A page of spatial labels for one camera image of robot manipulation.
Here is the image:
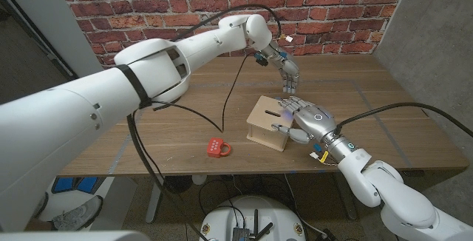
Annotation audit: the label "grey sneaker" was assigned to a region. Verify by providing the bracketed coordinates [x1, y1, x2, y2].
[51, 195, 104, 231]

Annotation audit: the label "wooden box with slot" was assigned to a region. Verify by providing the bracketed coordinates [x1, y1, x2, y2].
[246, 95, 295, 152]

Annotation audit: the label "white table leg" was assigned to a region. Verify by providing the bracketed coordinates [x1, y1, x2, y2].
[145, 175, 166, 224]

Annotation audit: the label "red padlock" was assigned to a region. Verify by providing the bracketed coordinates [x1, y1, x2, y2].
[206, 137, 232, 159]

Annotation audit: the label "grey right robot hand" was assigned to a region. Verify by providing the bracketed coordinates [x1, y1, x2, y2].
[271, 95, 350, 152]

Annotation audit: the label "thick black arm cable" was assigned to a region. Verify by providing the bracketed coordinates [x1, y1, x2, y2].
[334, 102, 473, 138]
[125, 4, 284, 241]

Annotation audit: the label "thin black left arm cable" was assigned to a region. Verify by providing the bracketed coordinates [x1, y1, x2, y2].
[153, 52, 256, 134]

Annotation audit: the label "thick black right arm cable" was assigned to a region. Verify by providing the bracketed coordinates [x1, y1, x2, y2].
[334, 102, 473, 138]

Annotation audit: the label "grey table leg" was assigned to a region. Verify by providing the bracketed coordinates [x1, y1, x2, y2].
[334, 174, 358, 220]

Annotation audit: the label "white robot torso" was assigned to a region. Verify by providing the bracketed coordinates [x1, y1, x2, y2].
[198, 195, 307, 241]

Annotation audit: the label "grey finned electronics module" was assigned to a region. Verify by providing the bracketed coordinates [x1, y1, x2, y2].
[231, 227, 250, 241]

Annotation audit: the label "white floor base blue pads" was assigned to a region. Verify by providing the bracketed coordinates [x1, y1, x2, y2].
[35, 176, 115, 222]

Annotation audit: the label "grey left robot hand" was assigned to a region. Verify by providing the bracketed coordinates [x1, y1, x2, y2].
[260, 41, 301, 95]

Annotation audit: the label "printed brick wall backdrop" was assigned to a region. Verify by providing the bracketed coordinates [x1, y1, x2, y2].
[52, 0, 414, 72]

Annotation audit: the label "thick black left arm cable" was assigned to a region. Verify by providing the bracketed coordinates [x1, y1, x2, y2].
[125, 4, 284, 241]

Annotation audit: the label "black round floor object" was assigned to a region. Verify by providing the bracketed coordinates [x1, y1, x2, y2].
[164, 176, 193, 194]

